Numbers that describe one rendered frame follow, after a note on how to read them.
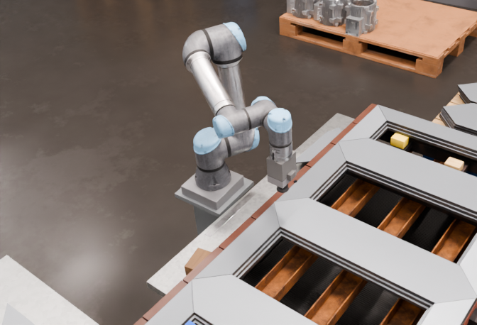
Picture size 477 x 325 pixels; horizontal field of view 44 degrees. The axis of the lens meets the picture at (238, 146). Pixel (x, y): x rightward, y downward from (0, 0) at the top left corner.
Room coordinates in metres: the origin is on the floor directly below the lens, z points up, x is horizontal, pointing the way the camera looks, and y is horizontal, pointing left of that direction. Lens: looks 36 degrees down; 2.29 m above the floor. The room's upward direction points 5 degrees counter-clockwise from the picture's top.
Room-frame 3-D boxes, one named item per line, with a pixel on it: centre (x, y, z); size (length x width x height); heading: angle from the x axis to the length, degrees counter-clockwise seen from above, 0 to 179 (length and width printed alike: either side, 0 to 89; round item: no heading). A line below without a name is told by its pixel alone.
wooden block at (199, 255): (1.46, 0.18, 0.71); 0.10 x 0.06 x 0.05; 151
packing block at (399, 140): (1.98, -0.68, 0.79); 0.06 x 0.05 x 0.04; 48
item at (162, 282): (1.84, -0.14, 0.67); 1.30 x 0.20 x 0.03; 138
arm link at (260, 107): (1.64, -0.09, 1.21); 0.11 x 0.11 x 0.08; 19
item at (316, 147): (2.08, -0.40, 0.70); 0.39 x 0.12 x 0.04; 138
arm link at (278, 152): (1.55, -0.14, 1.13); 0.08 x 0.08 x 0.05
